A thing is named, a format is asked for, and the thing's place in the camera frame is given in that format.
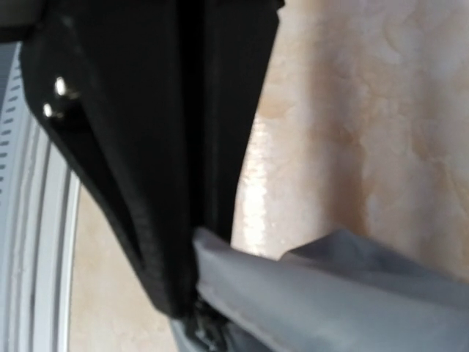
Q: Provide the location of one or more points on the grey zip pouch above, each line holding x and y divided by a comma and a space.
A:
341, 292

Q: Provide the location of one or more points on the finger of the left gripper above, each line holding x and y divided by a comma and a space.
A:
103, 79
238, 38

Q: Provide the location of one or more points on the front aluminium rail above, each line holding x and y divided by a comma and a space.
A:
39, 200

